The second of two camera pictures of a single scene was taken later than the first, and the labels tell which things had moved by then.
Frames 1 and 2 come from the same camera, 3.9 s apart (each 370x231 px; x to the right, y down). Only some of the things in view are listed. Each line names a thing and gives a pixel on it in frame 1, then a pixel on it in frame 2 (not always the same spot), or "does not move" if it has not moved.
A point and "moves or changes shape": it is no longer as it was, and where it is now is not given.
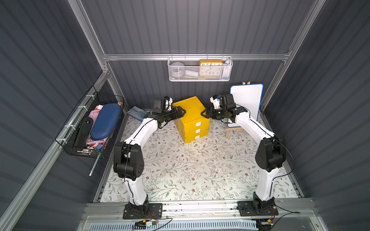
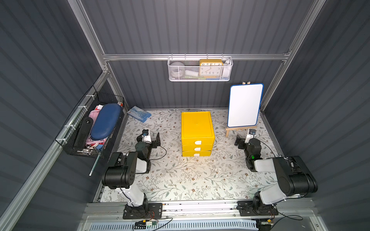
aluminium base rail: [112, 211] does not move
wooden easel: [228, 129] does not move
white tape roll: [177, 70] does not move
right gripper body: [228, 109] → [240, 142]
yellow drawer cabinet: [193, 126] moves or changes shape
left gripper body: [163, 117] → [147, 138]
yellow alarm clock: [210, 68] does not move
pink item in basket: [94, 114] does not move
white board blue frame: [249, 96] does not move
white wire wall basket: [200, 69] does not move
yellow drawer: [204, 133] → [196, 153]
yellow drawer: [197, 125] → [207, 141]
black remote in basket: [85, 132] does not move
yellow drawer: [196, 133] → [191, 147]
